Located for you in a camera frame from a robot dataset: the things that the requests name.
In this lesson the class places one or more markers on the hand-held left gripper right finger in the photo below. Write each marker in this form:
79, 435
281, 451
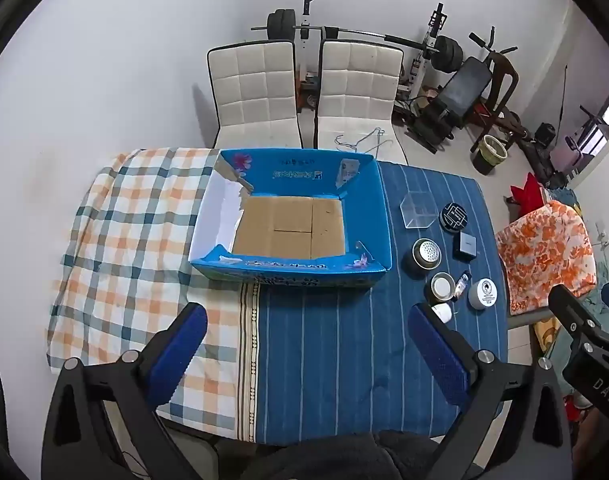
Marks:
437, 355

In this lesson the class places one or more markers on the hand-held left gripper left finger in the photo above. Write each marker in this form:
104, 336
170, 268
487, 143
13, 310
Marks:
179, 355

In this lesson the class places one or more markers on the small white cap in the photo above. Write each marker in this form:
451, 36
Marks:
443, 313

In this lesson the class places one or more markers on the small silver jar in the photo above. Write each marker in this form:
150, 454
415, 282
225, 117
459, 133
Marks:
443, 287

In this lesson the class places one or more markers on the small dark bottle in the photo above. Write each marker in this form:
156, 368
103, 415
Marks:
462, 285

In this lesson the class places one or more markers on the white round jar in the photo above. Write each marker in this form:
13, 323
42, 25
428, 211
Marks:
483, 294

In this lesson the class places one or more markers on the metal strainer cup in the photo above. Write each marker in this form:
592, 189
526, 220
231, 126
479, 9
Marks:
426, 256

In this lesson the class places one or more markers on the dark square box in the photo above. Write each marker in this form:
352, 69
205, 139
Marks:
465, 246

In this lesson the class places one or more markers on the black round tin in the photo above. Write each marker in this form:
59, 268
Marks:
452, 217

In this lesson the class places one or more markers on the clear acrylic box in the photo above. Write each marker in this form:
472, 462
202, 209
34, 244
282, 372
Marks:
420, 210

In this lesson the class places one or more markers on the blue cardboard box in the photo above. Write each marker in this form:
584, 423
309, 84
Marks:
284, 175

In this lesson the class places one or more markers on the orange floral blanket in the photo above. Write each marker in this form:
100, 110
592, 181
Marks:
544, 255

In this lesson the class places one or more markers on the plaid and blue striped tablecloth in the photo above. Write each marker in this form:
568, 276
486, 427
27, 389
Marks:
334, 350

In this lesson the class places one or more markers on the red cloth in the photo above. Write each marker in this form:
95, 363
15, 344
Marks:
532, 194

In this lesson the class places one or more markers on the dark exercise equipment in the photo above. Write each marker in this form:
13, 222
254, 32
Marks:
545, 135

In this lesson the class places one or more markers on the green waste bin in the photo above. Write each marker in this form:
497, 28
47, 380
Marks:
488, 156

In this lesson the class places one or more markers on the brown exercise machine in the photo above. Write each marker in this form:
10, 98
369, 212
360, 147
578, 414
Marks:
499, 70

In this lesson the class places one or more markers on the black weight bench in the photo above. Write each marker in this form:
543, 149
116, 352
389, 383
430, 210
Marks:
459, 85

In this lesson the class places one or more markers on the white padded chair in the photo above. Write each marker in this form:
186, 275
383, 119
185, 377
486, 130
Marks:
359, 85
257, 85

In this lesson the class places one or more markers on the barbell with black plates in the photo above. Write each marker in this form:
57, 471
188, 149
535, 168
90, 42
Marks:
359, 34

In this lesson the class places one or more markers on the white barbell rack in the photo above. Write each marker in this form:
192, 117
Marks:
303, 40

